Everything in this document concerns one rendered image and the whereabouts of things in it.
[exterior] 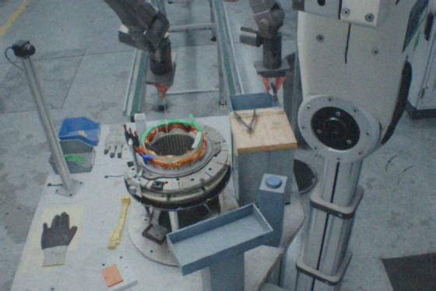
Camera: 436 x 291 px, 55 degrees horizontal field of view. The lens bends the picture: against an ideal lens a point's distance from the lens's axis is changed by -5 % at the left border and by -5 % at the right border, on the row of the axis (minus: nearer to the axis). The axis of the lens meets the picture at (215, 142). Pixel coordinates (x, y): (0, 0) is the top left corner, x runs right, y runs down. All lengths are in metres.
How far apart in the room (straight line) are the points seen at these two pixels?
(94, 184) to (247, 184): 0.61
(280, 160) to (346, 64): 0.75
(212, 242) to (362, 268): 1.39
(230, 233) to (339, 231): 0.28
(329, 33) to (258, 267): 0.88
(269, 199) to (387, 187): 1.67
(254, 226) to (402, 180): 1.90
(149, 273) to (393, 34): 1.03
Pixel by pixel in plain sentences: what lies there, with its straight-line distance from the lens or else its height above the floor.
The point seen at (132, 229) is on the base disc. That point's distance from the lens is 1.50.
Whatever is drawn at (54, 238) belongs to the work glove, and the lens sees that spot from 1.56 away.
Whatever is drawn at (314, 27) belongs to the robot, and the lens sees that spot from 0.71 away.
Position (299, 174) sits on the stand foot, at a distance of 2.82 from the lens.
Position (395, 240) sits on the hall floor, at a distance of 2.59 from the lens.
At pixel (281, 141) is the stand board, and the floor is 1.06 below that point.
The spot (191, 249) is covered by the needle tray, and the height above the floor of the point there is 1.02.
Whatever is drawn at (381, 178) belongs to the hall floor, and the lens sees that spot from 2.92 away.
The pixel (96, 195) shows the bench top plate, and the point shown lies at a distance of 1.69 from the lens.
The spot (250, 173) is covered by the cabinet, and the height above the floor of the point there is 0.95.
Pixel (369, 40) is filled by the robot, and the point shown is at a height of 1.64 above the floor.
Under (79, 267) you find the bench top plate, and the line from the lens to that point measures 1.48.
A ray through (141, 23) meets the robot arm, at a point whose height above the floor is 1.56.
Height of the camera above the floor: 1.92
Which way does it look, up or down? 38 degrees down
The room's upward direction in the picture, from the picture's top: 3 degrees counter-clockwise
